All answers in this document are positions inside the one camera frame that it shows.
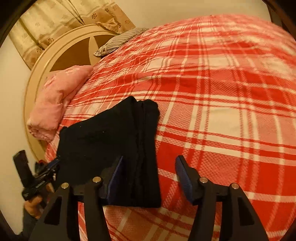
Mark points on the red white plaid bedspread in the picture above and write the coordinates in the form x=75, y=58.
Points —
x=225, y=87

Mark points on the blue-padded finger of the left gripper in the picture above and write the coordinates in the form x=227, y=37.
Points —
x=42, y=167

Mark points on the pink folded blanket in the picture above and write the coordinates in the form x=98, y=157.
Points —
x=53, y=100

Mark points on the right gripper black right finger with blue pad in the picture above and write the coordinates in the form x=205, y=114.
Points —
x=239, y=220

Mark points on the black pants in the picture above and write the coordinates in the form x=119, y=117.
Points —
x=125, y=132

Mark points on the dark sleeve forearm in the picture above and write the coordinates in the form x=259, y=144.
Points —
x=29, y=223

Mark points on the cream round headboard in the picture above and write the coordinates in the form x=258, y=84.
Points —
x=76, y=47

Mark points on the person's left hand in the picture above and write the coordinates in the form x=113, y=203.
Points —
x=33, y=206

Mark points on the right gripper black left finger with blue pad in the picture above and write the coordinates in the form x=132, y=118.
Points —
x=59, y=220

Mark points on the grey striped pillow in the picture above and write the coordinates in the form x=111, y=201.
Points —
x=117, y=41

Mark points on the beige patterned curtain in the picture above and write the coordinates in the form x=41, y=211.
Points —
x=46, y=21

